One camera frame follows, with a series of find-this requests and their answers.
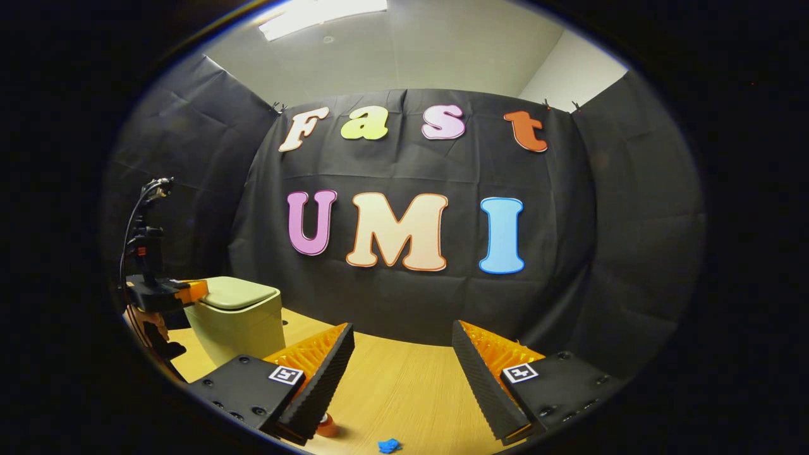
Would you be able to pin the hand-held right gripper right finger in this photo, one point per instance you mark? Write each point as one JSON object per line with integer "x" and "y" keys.
{"x": 483, "y": 385}

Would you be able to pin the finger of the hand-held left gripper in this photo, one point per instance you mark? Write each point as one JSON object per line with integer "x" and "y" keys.
{"x": 158, "y": 294}

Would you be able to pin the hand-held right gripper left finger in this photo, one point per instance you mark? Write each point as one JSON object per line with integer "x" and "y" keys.
{"x": 328, "y": 373}

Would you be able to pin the red pop can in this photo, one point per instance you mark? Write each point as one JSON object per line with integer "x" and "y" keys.
{"x": 328, "y": 428}

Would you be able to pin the pale green desktop garbage bin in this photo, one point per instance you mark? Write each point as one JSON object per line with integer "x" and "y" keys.
{"x": 237, "y": 316}

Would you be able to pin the blue paper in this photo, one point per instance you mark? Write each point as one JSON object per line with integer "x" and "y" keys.
{"x": 390, "y": 445}

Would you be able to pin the wooden desktop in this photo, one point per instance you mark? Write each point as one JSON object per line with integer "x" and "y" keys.
{"x": 392, "y": 379}

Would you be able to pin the black backdrop cloth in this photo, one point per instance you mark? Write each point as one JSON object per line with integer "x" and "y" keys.
{"x": 411, "y": 164}

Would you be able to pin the ceiling light panel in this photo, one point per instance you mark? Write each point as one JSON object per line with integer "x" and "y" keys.
{"x": 322, "y": 16}

